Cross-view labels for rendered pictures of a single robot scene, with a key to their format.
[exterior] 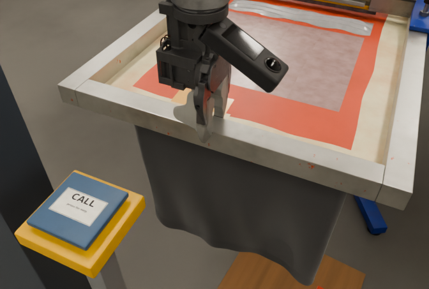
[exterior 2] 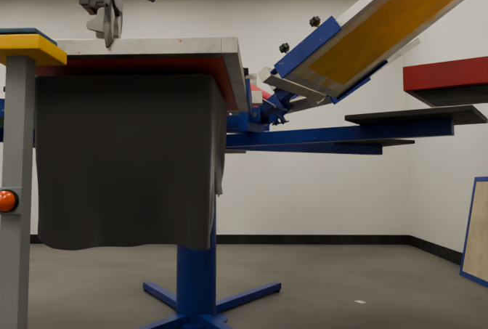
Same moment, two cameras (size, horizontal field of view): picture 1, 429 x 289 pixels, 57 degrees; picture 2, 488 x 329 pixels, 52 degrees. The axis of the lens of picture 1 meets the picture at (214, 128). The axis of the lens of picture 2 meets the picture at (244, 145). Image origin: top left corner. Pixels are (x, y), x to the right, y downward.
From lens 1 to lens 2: 1.03 m
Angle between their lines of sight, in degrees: 51
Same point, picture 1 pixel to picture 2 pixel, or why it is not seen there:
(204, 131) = (109, 28)
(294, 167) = (169, 46)
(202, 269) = not seen: outside the picture
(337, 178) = (196, 43)
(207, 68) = not seen: outside the picture
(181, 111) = (93, 22)
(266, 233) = (157, 197)
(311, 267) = (202, 213)
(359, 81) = not seen: hidden behind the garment
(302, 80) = not seen: hidden behind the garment
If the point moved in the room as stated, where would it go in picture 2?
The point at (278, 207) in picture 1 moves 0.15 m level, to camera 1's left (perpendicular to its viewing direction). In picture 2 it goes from (164, 150) to (100, 148)
